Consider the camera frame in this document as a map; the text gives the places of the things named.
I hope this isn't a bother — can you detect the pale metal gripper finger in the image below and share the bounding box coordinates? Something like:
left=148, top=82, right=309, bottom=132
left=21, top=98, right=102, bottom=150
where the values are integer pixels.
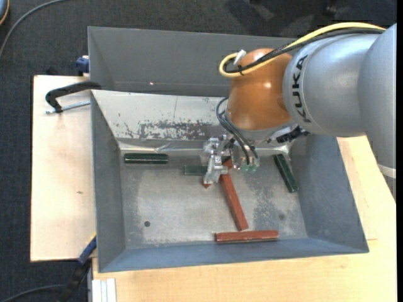
left=203, top=155, right=229, bottom=186
left=200, top=138, right=223, bottom=169

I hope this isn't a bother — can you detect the red-brown block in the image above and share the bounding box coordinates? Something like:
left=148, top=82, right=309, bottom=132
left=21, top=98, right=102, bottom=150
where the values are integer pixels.
left=202, top=159, right=234, bottom=189
left=214, top=230, right=280, bottom=243
left=219, top=174, right=249, bottom=232

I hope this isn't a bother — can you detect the dark green flat block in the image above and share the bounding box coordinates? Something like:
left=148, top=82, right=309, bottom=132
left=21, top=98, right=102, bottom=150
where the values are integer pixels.
left=272, top=153, right=299, bottom=194
left=123, top=152, right=169, bottom=165
left=183, top=164, right=209, bottom=176

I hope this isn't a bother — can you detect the grey metal bin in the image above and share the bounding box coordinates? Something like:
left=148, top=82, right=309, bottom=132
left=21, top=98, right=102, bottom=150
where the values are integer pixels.
left=87, top=26, right=370, bottom=273

